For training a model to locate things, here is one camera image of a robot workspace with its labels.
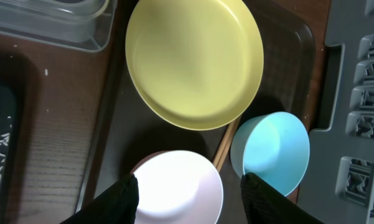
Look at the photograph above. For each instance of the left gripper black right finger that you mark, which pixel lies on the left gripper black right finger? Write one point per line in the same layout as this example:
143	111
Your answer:
265	205

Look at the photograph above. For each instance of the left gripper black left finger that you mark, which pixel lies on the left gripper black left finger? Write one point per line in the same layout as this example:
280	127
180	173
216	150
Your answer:
116	205

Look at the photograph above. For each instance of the white bowl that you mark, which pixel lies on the white bowl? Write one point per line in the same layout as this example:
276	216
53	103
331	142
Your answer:
178	187

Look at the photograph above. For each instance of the blue bowl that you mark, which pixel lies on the blue bowl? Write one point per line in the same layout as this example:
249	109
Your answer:
275	147

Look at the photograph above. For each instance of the wooden chopstick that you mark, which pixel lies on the wooden chopstick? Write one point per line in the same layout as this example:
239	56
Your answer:
218	156
227	147

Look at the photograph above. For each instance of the grey dishwasher rack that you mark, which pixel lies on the grey dishwasher rack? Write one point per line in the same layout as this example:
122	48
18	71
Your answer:
338	186

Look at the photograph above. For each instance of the brown serving tray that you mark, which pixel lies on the brown serving tray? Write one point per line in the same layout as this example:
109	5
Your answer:
127	130

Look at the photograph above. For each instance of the black tray bin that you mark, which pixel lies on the black tray bin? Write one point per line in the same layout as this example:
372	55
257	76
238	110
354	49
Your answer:
0	149

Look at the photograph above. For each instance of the yellow plate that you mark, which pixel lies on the yellow plate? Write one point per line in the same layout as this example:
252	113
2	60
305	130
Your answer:
196	64

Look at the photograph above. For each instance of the clear plastic bin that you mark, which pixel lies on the clear plastic bin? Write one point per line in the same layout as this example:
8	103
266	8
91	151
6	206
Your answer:
83	25

